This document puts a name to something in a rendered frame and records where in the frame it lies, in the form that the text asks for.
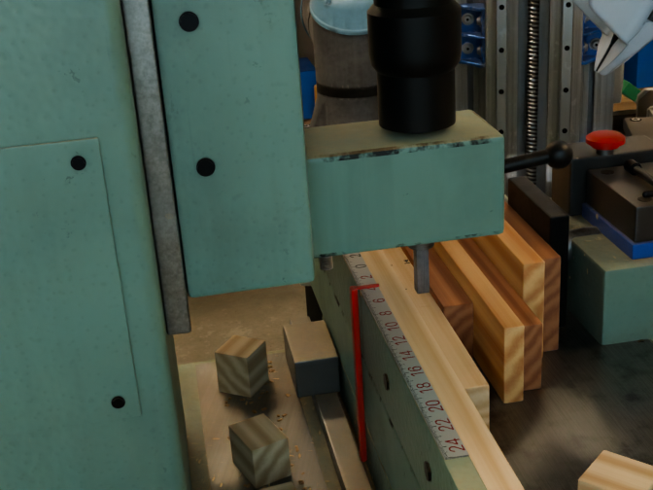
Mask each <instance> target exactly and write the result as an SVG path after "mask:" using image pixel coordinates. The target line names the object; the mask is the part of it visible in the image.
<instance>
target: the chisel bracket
mask: <svg viewBox="0 0 653 490"><path fill-rule="evenodd" d="M304 131H305V144H306V157H307V170H308V184H309V196H310V210H311V223H312V236H313V250H314V259H315V258H322V257H330V256H338V255H345V254H353V253H360V252H367V251H375V250H383V249H390V248H397V247H405V246H408V247H409V248H410V249H412V250H415V251H425V250H428V249H430V248H432V247H433V246H434V242H442V241H449V240H457V239H465V238H471V237H479V236H487V235H494V234H501V233H503V230H504V138H503V135H502V134H500V133H499V132H498V131H497V130H496V129H494V128H493V127H492V126H491V125H490V124H488V123H487V122H486V121H485V120H483V119H482V118H481V117H480V116H479V115H477V114H476V113H475V112H474V111H472V110H462V111H456V122H455V123H454V124H453V125H451V126H449V127H447V128H444V129H441V130H437V131H432V132H424V133H401V132H394V131H389V130H387V129H384V128H382V127H381V126H380V125H379V120H377V121H368V122H351V123H342V124H334V125H325V126H316V127H307V128H304Z"/></svg>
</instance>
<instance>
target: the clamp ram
mask: <svg viewBox="0 0 653 490"><path fill-rule="evenodd" d="M508 204H509V205H510V206H511V207H512V208H513V209H514V210H515V211H516V212H517V213H518V214H519V215H520V216H521V217H522V218H523V219H524V220H525V221H526V222H527V223H528V224H529V225H530V226H531V227H532V228H533V229H534V230H535V231H536V232H537V234H538V235H539V236H540V237H541V238H542V239H543V240H544V241H545V242H546V243H547V244H548V245H549V246H550V247H551V248H552V249H553V250H554V251H555V252H556V253H557V254H558V255H559V256H560V257H561V283H560V316H559V328H561V327H565V326H566V320H567V263H568V262H569V261H570V259H571V254H572V248H571V240H572V239H573V238H574V237H578V236H586V235H593V234H601V232H600V230H599V229H598V228H597V227H581V228H573V229H569V215H568V213H567V212H565V211H564V210H563V209H562V208H561V207H560V206H559V205H558V204H556V203H555V202H554V201H553V200H552V199H551V198H550V197H549V196H547V195H546V194H545V193H544V192H543V191H542V190H541V189H539V188H538V187H537V186H536V185H535V184H534V183H533V182H532V181H530V180H529V179H528V178H527V177H526V176H521V177H512V178H508Z"/></svg>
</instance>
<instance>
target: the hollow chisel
mask: <svg viewBox="0 0 653 490"><path fill-rule="evenodd" d="M413 260H414V289H415V291H416V292H417V294H424V293H429V292H430V268H429V250H425V251H415V250H413Z"/></svg>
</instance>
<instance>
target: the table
mask: <svg viewBox="0 0 653 490"><path fill-rule="evenodd" d="M314 263H315V278H314V280H313V281H311V282H310V284H311V287H312V289H313V292H314V294H315V297H316V299H317V302H318V304H319V306H320V308H321V311H322V313H323V316H324V318H325V321H326V325H327V327H328V330H329V332H330V335H331V337H332V340H333V342H334V345H335V347H336V350H337V352H338V355H339V357H340V360H341V362H342V365H343V367H344V369H345V372H346V374H347V377H348V379H349V382H350V384H351V387H352V389H353V392H354V394H355V396H356V385H355V369H354V352H353V337H352V331H351V329H350V326H349V324H348V322H347V319H346V317H345V315H344V313H343V310H342V308H341V306H340V304H339V301H338V299H337V297H336V295H335V292H334V290H333V289H332V287H331V284H330V282H329V280H328V277H327V274H326V272H325V271H324V270H321V269H320V261H319V258H315V259H314ZM644 340H645V341H643V342H638V341H637V340H635V341H628V342H622V343H615V344H608V345H601V344H599V343H598V342H597V341H596V340H595V339H594V337H593V336H592V335H591V334H590V333H589V332H588V331H587V330H586V329H585V328H584V326H583V325H582V324H581V323H580V322H579V321H578V320H577V319H576V318H575V317H574V315H573V314H572V313H571V312H570V311H569V310H568V309H567V320H566V326H565V327H561V328H559V349H558V350H552V351H546V352H543V355H542V361H541V388H540V389H533V390H528V391H524V397H523V400H522V401H520V402H510V403H503V401H502V400H501V398H500V397H499V395H498V393H497V392H496V390H495V389H494V387H493V385H492V384H491V382H490V381H489V379H488V378H487V376H486V375H485V373H484V372H483V370H482V368H481V367H480V366H479V365H478V363H477V362H476V360H475V359H474V357H473V358H472V360H473V361H474V363H475V364H476V365H477V367H478V368H479V370H480V371H481V373H482V374H483V376H484V377H485V379H486V380H487V382H488V384H489V385H490V432H491V434H492V436H493V437H494V439H495V441H496V442H497V444H498V446H499V448H500V450H501V451H502V453H503V455H504V457H505V458H506V460H507V462H508V463H509V465H510V467H511V468H512V470H513V471H514V472H515V474H516V476H517V477H518V479H519V481H520V482H521V484H522V486H523V487H524V489H525V490H578V479H579V478H580V476H581V475H582V474H583V473H584V472H586V470H587V469H588V468H589V467H590V466H591V465H592V463H593V462H594V461H595V460H596V459H597V458H598V456H599V455H600V454H601V453H602V452H603V451H604V450H606V451H609V452H612V453H615V454H618V455H621V456H624V457H627V458H630V459H633V460H636V461H640V462H642V463H645V464H648V465H651V466H653V340H652V339H648V338H647V339H644ZM361 364H362V382H363V399H364V416H365V423H366V426H367V428H368V430H369V432H370V435H371V437H372V440H373V442H374V445H375V447H376V450H377V452H378V455H379V457H380V460H381V463H382V465H383V468H384V470H385V473H386V475H387V478H388V480H389V482H390V484H391V487H392V489H393V490H422V489H421V487H420V484H419V482H418V480H417V477H416V475H415V474H414V472H413V469H412V467H411V465H410V463H409V460H408V458H407V456H406V454H405V451H404V449H403V447H402V444H401V442H400V440H399V438H398V435H397V433H396V431H395V427H394V425H393V423H392V421H391V418H390V416H389V414H388V412H387V409H386V408H385V406H384V403H383V401H382V399H381V397H380V394H379V392H378V390H377V388H376V385H375V383H374V381H373V379H372V376H371V374H370V372H369V370H368V367H367V365H366V363H365V360H364V358H363V356H362V355H361Z"/></svg>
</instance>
